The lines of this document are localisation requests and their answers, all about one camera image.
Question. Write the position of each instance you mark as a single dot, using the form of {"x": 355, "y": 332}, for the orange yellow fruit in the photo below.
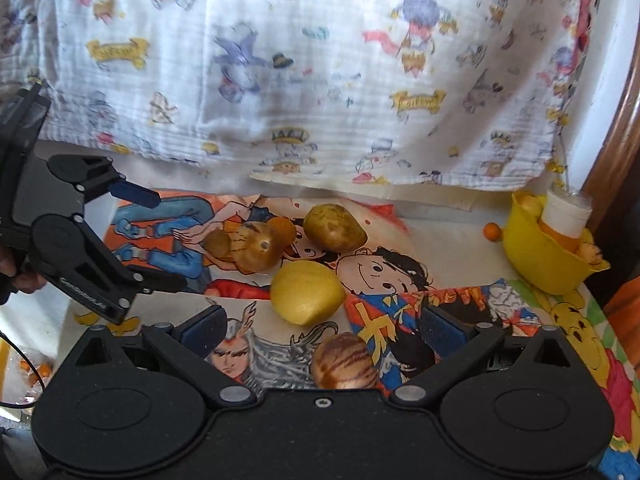
{"x": 589, "y": 254}

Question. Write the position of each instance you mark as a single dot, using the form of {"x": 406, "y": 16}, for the person's left hand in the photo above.
{"x": 30, "y": 283}

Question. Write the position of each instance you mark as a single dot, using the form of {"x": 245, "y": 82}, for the colourful comic printed mat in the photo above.
{"x": 390, "y": 280}

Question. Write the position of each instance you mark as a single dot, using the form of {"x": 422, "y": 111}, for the small orange fruit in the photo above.
{"x": 286, "y": 230}

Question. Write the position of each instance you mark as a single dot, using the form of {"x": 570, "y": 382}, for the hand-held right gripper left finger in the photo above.
{"x": 206, "y": 331}

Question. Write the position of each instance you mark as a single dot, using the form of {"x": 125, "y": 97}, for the white cartoon printed blanket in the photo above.
{"x": 310, "y": 60}

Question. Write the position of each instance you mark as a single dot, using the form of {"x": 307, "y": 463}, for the pale yellow fruit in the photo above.
{"x": 530, "y": 206}

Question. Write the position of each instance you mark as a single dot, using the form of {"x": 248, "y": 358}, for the yellow plastic bowl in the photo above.
{"x": 540, "y": 260}

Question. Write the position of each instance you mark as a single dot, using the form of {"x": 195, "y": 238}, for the tiny orange fruit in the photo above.
{"x": 492, "y": 232}

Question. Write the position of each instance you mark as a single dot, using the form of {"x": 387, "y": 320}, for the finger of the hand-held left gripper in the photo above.
{"x": 135, "y": 193}
{"x": 160, "y": 281}

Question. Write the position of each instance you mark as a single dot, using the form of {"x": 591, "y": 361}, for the green yellow mango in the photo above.
{"x": 335, "y": 227}

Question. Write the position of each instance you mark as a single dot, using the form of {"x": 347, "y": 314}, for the brown striped fruit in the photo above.
{"x": 345, "y": 360}

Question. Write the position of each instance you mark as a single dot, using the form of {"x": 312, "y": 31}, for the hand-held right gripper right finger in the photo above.
{"x": 441, "y": 331}

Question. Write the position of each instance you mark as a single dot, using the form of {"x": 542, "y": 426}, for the brown round fruit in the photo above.
{"x": 256, "y": 247}

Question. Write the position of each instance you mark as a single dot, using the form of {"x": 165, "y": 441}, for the small brown fruit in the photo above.
{"x": 216, "y": 244}

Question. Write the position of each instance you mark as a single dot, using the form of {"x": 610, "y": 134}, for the orange cloth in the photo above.
{"x": 627, "y": 320}

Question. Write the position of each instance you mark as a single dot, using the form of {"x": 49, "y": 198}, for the yellow bear printed mat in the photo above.
{"x": 590, "y": 340}

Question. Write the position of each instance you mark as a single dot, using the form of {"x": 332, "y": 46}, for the small orange pieces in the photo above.
{"x": 37, "y": 371}

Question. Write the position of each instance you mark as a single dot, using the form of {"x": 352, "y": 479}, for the brown wooden frame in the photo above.
{"x": 615, "y": 160}

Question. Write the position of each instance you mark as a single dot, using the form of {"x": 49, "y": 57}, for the large yellow fruit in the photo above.
{"x": 306, "y": 292}

